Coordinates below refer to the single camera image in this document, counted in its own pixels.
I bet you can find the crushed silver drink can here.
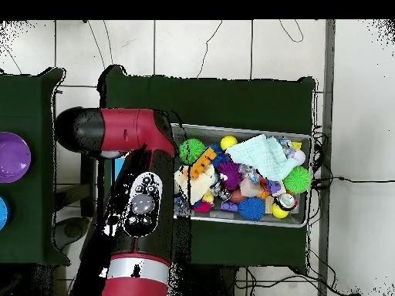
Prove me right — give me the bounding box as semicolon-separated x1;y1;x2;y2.
272;193;298;213

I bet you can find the orange plastic block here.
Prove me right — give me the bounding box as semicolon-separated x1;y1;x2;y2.
184;146;218;180

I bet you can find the dark green table cloth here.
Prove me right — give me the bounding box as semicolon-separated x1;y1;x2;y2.
0;67;72;266
96;64;317;275

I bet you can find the smooth yellow ball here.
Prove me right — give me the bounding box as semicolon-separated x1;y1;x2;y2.
220;135;239;151

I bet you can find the blue furry toy with eyes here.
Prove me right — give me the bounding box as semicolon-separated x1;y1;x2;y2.
209;143;231;169

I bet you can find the green spiky rubber ball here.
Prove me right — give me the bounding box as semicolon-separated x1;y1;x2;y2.
282;165;312;194
177;138;207;166

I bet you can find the purple plastic plate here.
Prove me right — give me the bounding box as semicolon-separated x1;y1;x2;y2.
0;131;32;183

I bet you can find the cream knitted cloth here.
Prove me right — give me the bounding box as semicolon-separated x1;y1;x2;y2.
174;164;216;205

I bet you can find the blue spiky rubber ball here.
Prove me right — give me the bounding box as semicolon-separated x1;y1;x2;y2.
237;197;267;221

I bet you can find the shallow mesh bin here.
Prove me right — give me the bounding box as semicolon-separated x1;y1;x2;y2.
171;123;313;228

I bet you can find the purple spiky rubber ball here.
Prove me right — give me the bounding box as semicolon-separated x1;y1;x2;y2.
216;160;242;191

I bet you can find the mint green cloth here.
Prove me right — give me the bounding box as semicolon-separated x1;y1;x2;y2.
225;133;299;182

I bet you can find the wooden box with three holes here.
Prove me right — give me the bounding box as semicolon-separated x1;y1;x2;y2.
113;158;125;183

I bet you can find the blue plastic plate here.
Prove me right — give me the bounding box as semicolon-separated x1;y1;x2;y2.
0;195;11;230

